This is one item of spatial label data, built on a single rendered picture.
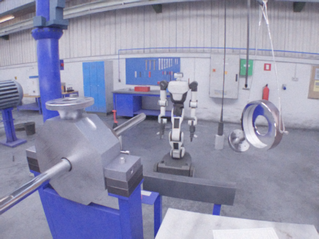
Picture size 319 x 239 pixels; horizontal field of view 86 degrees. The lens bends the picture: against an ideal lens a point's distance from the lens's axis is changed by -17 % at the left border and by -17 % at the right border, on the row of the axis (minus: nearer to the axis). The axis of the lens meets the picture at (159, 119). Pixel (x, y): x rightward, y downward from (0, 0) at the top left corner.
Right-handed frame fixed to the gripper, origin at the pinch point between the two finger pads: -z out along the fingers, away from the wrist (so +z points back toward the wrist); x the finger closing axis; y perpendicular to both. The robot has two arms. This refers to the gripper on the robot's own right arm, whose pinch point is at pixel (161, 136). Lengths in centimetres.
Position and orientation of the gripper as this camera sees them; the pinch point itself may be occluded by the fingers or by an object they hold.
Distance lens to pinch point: 300.1
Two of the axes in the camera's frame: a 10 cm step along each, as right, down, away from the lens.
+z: 0.5, -10.0, -0.7
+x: -2.4, 0.5, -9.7
